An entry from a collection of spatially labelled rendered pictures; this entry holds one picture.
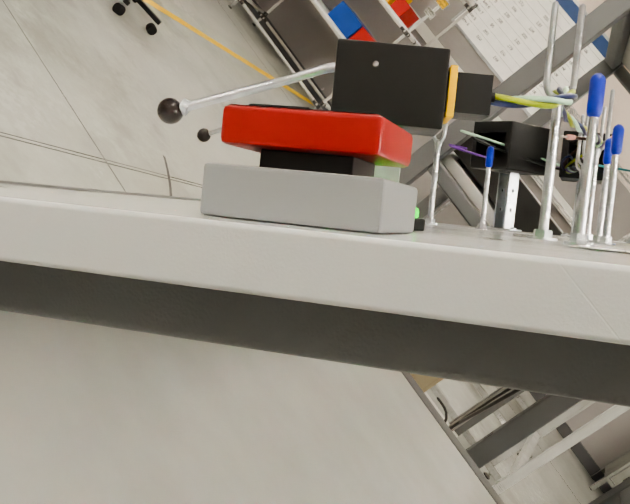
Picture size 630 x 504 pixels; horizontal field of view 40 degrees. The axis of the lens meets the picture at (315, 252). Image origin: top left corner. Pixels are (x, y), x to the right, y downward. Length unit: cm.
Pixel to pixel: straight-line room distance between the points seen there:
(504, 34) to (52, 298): 802
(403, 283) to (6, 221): 11
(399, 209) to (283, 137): 4
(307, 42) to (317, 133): 860
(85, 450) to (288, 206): 39
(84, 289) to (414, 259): 23
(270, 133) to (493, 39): 812
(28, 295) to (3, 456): 16
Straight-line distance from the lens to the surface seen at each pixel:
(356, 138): 25
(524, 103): 46
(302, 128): 26
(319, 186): 25
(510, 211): 122
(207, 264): 23
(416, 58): 44
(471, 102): 44
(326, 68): 46
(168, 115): 46
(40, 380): 62
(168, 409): 73
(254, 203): 26
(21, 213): 25
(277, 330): 37
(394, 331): 36
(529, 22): 837
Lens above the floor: 114
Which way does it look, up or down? 14 degrees down
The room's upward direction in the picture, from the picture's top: 52 degrees clockwise
